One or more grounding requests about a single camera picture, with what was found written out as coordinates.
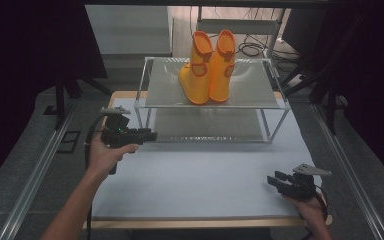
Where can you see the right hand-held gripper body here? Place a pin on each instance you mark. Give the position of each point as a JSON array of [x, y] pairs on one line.
[[305, 186]]

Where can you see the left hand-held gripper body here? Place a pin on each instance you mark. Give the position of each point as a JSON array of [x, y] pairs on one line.
[[118, 133]]

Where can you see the yellow duck rain boot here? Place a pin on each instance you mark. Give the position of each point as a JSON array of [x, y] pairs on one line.
[[221, 76], [196, 83]]

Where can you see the metal two-tier shoe rack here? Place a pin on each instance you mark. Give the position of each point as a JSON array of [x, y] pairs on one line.
[[253, 90]]

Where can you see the person's right hand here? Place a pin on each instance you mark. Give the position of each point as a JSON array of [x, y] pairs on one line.
[[311, 210]]

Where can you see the person's left hand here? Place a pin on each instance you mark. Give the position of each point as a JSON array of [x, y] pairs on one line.
[[105, 156]]

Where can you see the white table mat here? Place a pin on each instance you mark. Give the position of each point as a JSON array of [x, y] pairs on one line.
[[196, 180]]

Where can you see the black metal stand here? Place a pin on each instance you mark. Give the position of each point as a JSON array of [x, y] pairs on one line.
[[60, 103]]

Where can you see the black tripod stand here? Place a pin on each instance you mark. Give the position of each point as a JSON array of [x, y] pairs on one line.
[[330, 106]]

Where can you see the dark curtain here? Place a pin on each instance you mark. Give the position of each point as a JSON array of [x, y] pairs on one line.
[[23, 50], [376, 66]]

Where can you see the aluminium rail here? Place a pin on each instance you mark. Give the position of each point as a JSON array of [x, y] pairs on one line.
[[33, 180], [350, 173]]

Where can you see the black floor bracket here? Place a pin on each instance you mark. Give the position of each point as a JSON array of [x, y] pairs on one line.
[[69, 141]]

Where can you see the grey metal frame stand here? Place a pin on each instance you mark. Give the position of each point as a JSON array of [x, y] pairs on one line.
[[253, 26]]

